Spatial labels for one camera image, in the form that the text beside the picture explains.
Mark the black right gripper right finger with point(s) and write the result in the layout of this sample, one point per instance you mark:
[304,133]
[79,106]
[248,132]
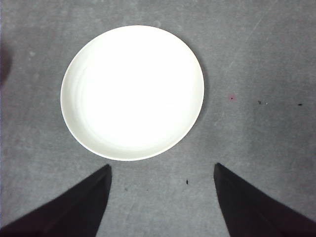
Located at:
[247,212]

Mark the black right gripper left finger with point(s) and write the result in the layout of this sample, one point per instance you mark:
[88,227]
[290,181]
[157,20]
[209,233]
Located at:
[74,212]

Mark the white round plate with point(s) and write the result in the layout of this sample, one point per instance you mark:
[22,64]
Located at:
[133,93]

